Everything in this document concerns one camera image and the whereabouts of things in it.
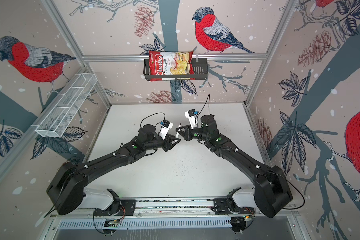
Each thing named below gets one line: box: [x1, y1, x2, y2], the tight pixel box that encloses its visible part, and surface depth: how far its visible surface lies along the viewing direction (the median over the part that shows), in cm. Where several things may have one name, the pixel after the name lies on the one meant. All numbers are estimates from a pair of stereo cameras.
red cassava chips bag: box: [149, 50, 195, 82], surface depth 90 cm
